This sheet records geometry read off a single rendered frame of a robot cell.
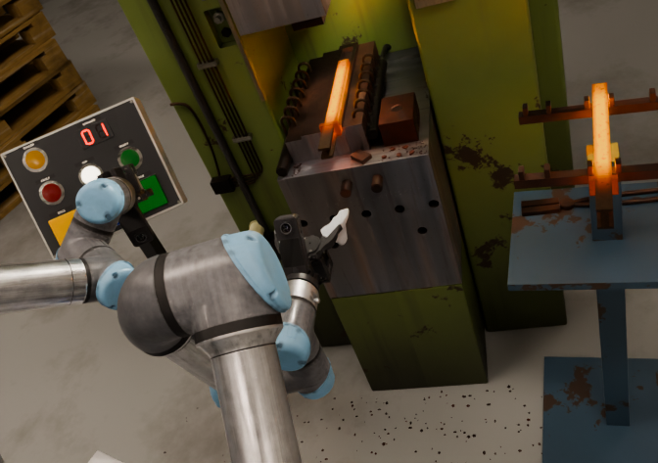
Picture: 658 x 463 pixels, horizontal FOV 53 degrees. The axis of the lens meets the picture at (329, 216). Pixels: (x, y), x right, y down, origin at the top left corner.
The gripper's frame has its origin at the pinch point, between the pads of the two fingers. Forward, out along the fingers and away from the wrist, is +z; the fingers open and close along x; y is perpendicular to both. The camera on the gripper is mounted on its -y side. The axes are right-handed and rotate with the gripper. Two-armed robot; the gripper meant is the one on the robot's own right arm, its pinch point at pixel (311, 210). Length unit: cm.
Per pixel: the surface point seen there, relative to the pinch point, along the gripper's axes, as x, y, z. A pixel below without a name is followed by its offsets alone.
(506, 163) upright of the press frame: 38, 30, 45
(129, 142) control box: -45, -12, 21
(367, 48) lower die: 6, 1, 69
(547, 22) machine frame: 55, 15, 89
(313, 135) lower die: -4.8, 1.6, 30.7
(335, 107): 0.5, -0.7, 37.9
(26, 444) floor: -149, 100, 12
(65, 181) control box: -61, -10, 13
